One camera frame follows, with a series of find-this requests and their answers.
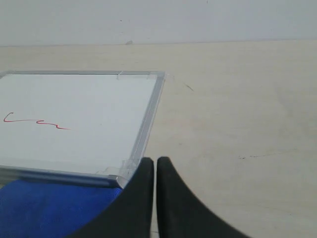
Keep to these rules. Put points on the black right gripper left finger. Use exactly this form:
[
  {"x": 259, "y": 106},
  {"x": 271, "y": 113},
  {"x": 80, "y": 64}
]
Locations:
[{"x": 130, "y": 214}]

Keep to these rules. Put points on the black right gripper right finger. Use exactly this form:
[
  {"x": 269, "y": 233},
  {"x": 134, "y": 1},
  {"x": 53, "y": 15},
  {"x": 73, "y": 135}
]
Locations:
[{"x": 180, "y": 214}]

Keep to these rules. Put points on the blue cloth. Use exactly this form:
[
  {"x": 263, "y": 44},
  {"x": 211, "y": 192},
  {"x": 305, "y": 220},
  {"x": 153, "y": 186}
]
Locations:
[{"x": 48, "y": 210}]

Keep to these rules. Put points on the aluminium framed whiteboard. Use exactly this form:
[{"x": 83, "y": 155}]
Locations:
[{"x": 76, "y": 127}]

